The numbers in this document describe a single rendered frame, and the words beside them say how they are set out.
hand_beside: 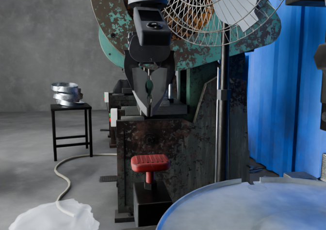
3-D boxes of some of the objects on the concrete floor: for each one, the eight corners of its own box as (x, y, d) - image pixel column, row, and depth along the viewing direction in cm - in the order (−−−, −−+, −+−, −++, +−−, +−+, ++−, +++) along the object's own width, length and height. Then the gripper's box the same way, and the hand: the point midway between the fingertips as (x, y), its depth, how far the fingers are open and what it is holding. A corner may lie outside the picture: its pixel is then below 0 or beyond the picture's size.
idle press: (92, 245, 150) (80, -112, 128) (104, 176, 247) (98, -34, 224) (350, 223, 172) (379, -86, 149) (268, 168, 269) (277, -25, 246)
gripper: (167, 5, 56) (167, 110, 59) (122, 4, 55) (123, 111, 58) (176, -6, 48) (175, 117, 51) (122, -9, 47) (124, 119, 49)
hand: (149, 110), depth 51 cm, fingers closed
